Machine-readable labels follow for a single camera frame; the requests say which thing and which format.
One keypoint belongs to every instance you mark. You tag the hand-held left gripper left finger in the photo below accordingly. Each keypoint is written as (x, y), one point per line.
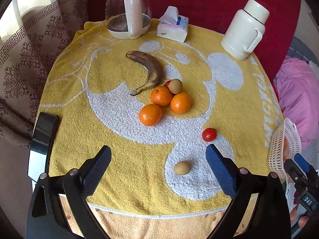
(99, 164)

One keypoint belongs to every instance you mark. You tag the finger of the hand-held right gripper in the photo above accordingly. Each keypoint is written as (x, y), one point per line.
(292, 170)
(301, 160)

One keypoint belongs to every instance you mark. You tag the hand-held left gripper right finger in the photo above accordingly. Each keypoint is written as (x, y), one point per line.
(219, 169)

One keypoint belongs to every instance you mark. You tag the white plastic basket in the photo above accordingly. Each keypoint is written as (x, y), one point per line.
(276, 149)

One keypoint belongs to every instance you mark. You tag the small tan fruit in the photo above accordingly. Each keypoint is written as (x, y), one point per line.
(182, 167)
(175, 86)

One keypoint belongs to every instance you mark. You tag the orange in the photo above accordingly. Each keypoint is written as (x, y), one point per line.
(161, 95)
(150, 115)
(180, 103)

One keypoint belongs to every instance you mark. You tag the person's right hand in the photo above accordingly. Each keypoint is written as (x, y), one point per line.
(302, 222)

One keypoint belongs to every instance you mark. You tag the yellow printed towel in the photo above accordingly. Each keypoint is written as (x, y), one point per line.
(99, 129)

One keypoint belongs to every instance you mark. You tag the black smartphone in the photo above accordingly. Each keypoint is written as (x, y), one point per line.
(44, 132)
(37, 165)

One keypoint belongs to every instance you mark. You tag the pink dotted blanket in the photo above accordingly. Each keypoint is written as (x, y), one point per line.
(296, 92)

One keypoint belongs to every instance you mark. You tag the tan tablecloth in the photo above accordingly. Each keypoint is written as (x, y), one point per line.
(154, 226)

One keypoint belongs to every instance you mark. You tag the small red tomato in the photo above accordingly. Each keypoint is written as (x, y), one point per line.
(167, 83)

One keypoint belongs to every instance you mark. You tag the grey sofa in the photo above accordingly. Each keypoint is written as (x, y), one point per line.
(301, 49)

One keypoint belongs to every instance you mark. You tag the overripe brown banana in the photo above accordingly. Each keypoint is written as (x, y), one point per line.
(152, 66)

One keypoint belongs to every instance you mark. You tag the white thermos flask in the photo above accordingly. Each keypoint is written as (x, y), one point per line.
(236, 34)

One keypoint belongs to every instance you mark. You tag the beige patterned curtain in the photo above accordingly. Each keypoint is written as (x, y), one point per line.
(37, 42)

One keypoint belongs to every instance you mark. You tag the white tissue pack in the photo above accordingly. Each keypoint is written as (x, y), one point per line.
(172, 28)

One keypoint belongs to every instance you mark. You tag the glass electric kettle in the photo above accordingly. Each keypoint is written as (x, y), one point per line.
(117, 10)

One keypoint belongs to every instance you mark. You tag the red quilted cover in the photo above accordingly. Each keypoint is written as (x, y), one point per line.
(211, 0)

